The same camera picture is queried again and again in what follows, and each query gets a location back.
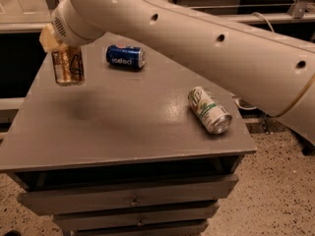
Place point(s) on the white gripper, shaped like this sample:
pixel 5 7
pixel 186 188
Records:
pixel 62 29

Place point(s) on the orange soda can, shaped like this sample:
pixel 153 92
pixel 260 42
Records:
pixel 68 66

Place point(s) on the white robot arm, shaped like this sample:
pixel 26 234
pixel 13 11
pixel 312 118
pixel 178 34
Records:
pixel 271 71

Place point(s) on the blue Pepsi can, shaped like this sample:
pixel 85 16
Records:
pixel 127 56

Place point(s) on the white green 7UP can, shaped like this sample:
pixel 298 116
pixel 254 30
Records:
pixel 209 110

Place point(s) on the grey metal railing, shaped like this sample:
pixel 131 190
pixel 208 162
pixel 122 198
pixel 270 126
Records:
pixel 130 17

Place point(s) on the grey drawer cabinet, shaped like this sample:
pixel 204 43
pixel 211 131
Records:
pixel 123 154

